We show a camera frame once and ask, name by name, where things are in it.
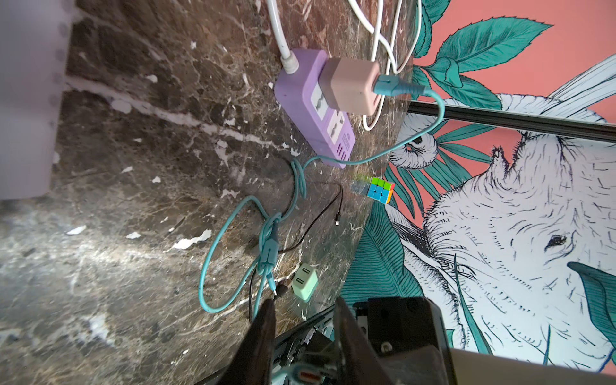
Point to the green USB wall charger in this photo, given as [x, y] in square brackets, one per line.
[305, 282]

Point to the black right frame post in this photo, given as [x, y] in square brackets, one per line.
[534, 124]

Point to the pink USB wall charger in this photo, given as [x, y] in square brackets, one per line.
[348, 85]

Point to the pale pink electric toothbrush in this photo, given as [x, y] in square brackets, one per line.
[35, 37]

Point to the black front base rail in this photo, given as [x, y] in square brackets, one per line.
[305, 354]

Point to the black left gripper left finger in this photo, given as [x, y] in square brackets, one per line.
[253, 362]

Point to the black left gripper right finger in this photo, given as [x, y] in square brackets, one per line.
[356, 360]

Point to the purple power strip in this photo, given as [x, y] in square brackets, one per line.
[327, 131]

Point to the colourful puzzle cube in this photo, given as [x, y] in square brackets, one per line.
[380, 190]

